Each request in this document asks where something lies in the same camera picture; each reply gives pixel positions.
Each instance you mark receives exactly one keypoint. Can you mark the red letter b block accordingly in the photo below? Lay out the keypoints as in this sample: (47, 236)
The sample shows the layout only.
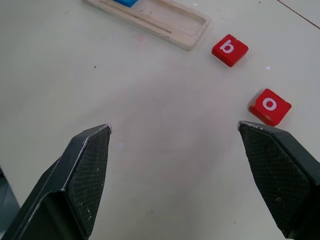
(237, 50)

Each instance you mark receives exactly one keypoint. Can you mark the blue letter o block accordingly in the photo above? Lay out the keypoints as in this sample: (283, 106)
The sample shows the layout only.
(125, 2)

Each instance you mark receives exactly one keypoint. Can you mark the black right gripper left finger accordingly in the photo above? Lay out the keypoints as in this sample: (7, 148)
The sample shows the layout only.
(62, 180)

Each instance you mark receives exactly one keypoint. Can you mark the red letter o block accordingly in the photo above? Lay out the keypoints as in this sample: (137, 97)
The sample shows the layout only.
(281, 110)

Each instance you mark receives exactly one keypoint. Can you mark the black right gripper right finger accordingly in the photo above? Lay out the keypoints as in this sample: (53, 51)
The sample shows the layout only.
(282, 175)

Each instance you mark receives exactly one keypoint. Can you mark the light wooden letter tray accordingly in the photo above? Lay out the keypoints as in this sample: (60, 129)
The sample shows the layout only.
(190, 40)

